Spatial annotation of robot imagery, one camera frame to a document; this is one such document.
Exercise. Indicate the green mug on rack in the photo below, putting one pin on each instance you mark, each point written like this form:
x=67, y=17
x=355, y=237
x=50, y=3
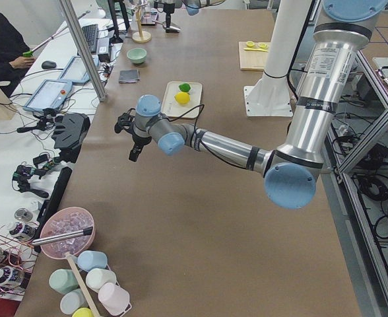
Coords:
x=63, y=281

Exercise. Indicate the black plastic bracket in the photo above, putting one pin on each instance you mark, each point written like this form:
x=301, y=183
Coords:
x=69, y=133

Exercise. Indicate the metal scoop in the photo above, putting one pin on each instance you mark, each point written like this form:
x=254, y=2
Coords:
x=172, y=28

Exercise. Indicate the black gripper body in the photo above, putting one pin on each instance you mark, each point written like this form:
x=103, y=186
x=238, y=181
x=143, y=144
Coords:
x=169, y=16
x=138, y=138

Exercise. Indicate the green lime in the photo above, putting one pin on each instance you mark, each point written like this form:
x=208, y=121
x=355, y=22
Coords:
x=184, y=87

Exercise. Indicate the aluminium frame post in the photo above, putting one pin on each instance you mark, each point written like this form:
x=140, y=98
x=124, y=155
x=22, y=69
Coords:
x=82, y=47

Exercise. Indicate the black handled tool in bowl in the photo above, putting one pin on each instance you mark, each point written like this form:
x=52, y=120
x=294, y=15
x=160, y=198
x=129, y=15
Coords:
x=64, y=236

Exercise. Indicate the yellow mug on rack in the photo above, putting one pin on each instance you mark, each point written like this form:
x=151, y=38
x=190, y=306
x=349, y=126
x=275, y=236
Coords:
x=83, y=312

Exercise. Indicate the white pole base plate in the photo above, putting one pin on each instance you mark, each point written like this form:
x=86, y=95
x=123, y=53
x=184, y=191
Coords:
x=268, y=97

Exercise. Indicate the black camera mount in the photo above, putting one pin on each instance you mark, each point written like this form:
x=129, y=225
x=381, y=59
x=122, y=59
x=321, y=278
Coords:
x=124, y=123

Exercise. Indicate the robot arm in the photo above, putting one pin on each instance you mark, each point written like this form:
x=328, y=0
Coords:
x=313, y=47

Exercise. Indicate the pink mug on rack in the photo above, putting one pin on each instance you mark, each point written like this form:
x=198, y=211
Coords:
x=114, y=298

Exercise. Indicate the lower teach pendant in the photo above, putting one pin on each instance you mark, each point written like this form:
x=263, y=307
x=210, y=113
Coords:
x=51, y=94

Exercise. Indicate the pink ribbed bowl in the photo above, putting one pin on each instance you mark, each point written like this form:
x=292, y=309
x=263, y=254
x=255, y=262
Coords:
x=67, y=220

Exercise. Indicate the black computer mouse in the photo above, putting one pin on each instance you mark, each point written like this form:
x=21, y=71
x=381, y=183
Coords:
x=48, y=65

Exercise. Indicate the black keyboard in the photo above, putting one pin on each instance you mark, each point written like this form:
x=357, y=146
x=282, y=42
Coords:
x=90, y=33

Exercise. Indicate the teach pendant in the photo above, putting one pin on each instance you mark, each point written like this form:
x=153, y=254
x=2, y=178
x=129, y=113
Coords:
x=75, y=71
x=51, y=94

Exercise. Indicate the light blue cup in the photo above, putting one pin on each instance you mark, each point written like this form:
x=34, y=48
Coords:
x=89, y=259

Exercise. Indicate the upper teach pendant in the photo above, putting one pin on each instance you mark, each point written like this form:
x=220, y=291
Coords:
x=75, y=71

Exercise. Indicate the lemon slice left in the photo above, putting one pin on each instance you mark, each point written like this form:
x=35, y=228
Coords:
x=250, y=44

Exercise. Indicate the person in black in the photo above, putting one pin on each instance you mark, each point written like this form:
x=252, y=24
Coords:
x=13, y=65

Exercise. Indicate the wooden cutting board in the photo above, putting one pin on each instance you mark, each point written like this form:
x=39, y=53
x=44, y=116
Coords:
x=252, y=61

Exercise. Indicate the grey mug on rack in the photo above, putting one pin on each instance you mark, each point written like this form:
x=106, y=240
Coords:
x=72, y=301

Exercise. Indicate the white mug on rack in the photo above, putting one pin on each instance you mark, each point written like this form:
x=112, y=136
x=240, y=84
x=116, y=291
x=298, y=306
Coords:
x=97, y=278

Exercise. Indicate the bottle rack with bottles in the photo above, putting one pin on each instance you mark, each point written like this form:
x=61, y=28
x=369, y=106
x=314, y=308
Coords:
x=15, y=253

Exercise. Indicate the green bowl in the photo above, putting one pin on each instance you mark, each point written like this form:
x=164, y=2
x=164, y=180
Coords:
x=137, y=55

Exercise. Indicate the cream rabbit tray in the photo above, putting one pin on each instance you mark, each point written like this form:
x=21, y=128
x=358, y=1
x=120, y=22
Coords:
x=172, y=109

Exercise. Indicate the grey folded cloth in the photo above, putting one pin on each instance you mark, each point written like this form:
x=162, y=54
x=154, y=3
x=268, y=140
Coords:
x=129, y=76

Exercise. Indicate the white camera pole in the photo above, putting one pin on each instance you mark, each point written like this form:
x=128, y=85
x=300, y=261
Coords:
x=290, y=19

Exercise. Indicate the yellow lemon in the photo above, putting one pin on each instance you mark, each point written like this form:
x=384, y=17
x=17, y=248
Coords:
x=182, y=98

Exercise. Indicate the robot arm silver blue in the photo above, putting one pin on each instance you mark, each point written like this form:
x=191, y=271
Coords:
x=192, y=8

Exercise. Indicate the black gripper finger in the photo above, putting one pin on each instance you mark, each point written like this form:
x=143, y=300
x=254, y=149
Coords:
x=135, y=152
x=167, y=23

